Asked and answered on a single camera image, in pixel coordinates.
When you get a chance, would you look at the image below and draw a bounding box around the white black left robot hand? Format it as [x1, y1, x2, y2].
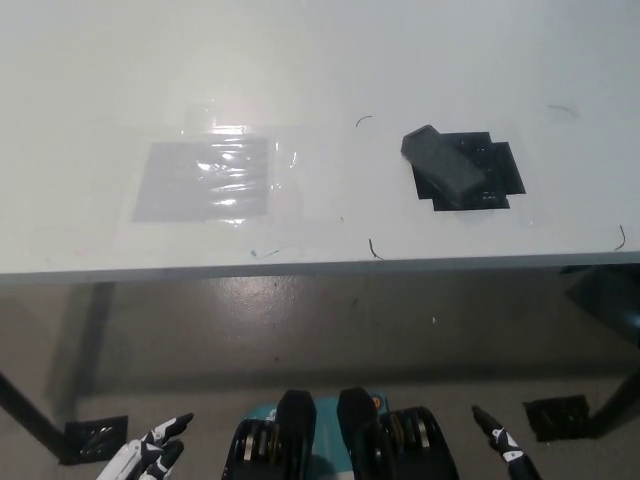
[98, 412, 196, 480]

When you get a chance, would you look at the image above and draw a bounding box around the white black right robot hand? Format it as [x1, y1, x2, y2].
[470, 405, 545, 480]

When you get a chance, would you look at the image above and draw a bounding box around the dark grey whiteboard eraser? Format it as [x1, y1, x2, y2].
[400, 124, 488, 208]

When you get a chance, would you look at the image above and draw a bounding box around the clear film over black spot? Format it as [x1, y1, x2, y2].
[397, 119, 542, 232]

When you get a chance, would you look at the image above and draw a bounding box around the black tape marked spot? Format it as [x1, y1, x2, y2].
[411, 130, 527, 213]

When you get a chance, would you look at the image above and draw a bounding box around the dark table underframe brace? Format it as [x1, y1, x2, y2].
[558, 264, 640, 347]

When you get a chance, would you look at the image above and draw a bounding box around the grey rectangular patch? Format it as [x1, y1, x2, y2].
[130, 138, 272, 225]

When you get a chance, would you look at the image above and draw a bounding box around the clear film over grey patch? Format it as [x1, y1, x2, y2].
[113, 102, 347, 251]

